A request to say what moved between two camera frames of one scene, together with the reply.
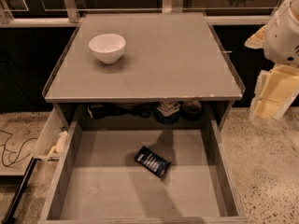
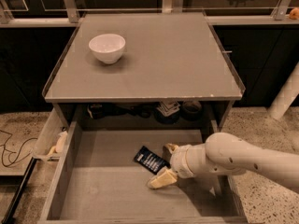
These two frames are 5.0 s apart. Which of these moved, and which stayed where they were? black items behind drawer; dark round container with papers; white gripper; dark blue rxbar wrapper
Moved: white gripper
Stayed: dark blue rxbar wrapper; dark round container with papers; black items behind drawer
